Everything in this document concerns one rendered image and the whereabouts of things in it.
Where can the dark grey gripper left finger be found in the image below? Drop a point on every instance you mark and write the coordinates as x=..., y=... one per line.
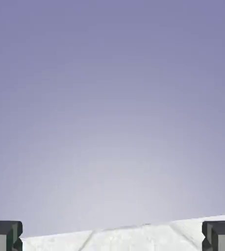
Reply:
x=2, y=235

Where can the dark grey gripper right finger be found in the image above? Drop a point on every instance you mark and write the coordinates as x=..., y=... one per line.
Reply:
x=222, y=235

